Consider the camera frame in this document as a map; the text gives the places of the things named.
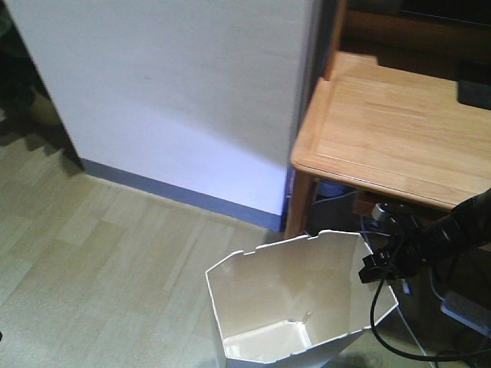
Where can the black monitor with stand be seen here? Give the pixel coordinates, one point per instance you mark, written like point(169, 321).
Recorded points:
point(473, 77)

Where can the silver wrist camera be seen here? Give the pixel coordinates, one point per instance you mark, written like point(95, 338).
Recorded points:
point(385, 212)

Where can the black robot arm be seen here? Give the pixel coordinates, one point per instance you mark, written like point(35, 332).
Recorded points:
point(414, 246)

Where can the white plastic trash bin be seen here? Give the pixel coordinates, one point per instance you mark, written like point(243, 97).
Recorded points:
point(294, 303)

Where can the white power strip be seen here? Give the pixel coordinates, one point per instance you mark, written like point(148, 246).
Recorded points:
point(467, 312)

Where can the light wooden desk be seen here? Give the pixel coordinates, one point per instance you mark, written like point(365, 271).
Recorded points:
point(384, 116)

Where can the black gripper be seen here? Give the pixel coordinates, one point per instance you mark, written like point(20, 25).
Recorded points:
point(380, 265)

